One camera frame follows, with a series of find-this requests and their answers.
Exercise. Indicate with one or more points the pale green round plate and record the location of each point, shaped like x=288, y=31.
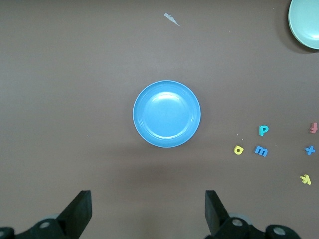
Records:
x=306, y=22

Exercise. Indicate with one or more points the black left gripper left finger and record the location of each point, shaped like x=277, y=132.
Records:
x=77, y=211

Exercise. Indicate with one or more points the white paper scrap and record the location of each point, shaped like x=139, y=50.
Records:
x=172, y=19

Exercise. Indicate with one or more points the yellow foam letter d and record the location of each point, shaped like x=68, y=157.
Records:
x=238, y=150

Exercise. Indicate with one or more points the yellow foam letter k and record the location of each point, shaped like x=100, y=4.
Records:
x=306, y=179

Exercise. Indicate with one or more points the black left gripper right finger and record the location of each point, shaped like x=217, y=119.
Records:
x=215, y=214

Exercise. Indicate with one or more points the blue round plate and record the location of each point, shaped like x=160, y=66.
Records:
x=166, y=113

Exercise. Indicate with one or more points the blue foam letter x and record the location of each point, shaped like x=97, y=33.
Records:
x=310, y=150

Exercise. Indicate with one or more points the teal foam letter p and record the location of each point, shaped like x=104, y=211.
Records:
x=263, y=130

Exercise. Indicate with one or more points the brown table cover sheet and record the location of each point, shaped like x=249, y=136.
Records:
x=74, y=99

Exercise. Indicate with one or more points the pink foam letter f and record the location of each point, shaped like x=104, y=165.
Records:
x=313, y=128

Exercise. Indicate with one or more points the blue foam letter m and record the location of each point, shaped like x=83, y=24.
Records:
x=261, y=151

